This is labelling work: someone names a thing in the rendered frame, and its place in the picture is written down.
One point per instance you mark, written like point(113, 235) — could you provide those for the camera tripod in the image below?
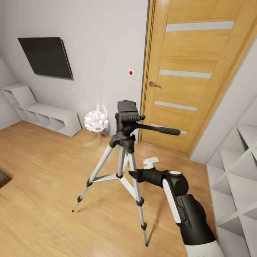
point(127, 121)

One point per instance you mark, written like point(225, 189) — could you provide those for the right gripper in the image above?
point(143, 175)

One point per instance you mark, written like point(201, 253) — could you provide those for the bookcase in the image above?
point(52, 118)
point(232, 178)

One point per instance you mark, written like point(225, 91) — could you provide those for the wall mounted tv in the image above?
point(46, 56)

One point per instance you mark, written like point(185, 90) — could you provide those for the electric switch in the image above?
point(130, 72)

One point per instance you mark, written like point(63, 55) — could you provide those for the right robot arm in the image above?
point(188, 213)

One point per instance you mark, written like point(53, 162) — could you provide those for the door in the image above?
point(193, 50)

